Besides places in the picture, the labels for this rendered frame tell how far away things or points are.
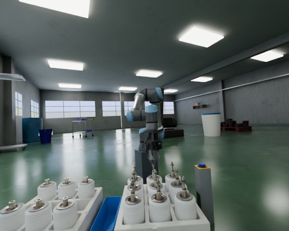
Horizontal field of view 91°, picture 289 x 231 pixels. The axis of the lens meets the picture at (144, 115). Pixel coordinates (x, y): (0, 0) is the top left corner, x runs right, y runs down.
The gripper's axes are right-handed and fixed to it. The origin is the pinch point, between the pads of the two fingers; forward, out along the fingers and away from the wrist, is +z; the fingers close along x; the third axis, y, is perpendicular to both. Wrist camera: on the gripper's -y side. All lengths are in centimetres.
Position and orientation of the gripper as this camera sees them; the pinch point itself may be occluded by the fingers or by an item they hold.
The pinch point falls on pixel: (152, 161)
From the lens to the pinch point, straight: 94.0
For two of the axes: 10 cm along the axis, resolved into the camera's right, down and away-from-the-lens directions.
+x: 9.3, -0.4, 3.7
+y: 3.7, -0.5, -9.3
